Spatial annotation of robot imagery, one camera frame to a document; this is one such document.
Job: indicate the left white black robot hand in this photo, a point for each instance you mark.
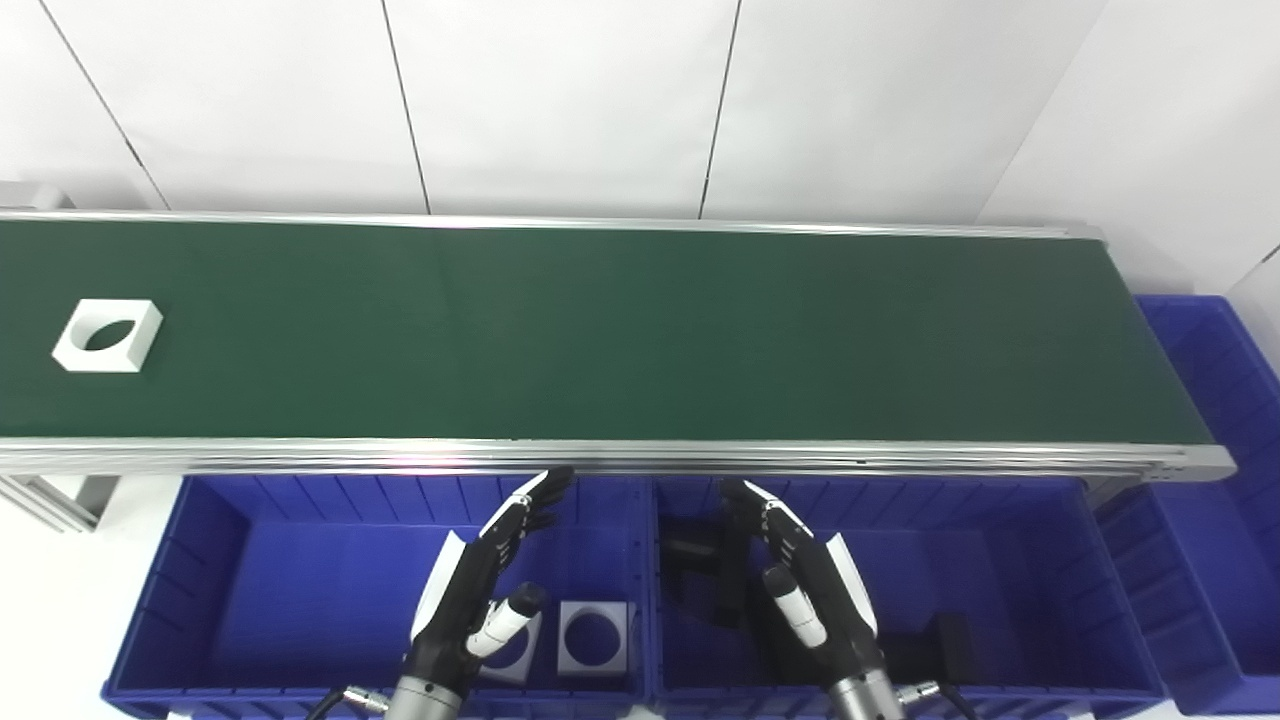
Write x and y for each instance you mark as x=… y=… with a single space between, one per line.
x=455 y=600

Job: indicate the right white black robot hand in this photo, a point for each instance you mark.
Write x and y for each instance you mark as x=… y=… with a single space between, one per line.
x=825 y=600

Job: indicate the white square part round hole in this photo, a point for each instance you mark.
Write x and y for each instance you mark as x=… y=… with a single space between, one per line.
x=568 y=660
x=525 y=665
x=142 y=325

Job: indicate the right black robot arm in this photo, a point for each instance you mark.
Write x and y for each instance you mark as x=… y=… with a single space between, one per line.
x=865 y=700

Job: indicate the black block part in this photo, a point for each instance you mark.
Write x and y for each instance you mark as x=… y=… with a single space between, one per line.
x=940 y=650
x=705 y=560

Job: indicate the blue bin holding white parts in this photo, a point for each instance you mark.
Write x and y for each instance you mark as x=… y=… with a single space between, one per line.
x=300 y=600

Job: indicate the blue bin holding black parts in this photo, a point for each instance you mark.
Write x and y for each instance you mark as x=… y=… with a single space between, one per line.
x=1000 y=580

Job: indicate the aluminium conveyor leg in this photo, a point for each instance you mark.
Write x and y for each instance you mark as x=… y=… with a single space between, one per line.
x=60 y=500
x=1110 y=490

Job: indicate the empty blue plastic bin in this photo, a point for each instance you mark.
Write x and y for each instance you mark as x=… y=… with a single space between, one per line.
x=1220 y=420

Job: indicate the green conveyor belt aluminium frame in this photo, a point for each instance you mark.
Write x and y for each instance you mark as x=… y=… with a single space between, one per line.
x=600 y=330

